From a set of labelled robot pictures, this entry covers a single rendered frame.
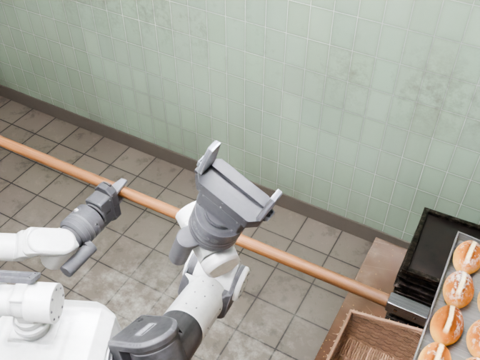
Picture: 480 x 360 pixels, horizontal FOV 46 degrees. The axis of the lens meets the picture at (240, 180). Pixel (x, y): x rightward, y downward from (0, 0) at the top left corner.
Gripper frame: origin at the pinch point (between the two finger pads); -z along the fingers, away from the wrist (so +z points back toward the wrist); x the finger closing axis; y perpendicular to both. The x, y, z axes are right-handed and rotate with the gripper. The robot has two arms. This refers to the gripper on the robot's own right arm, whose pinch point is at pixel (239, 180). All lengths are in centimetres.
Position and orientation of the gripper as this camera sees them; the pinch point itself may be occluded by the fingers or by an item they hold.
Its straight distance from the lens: 79.2
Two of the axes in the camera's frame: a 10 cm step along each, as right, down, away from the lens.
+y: 5.8, -6.5, 5.0
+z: -2.5, 4.4, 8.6
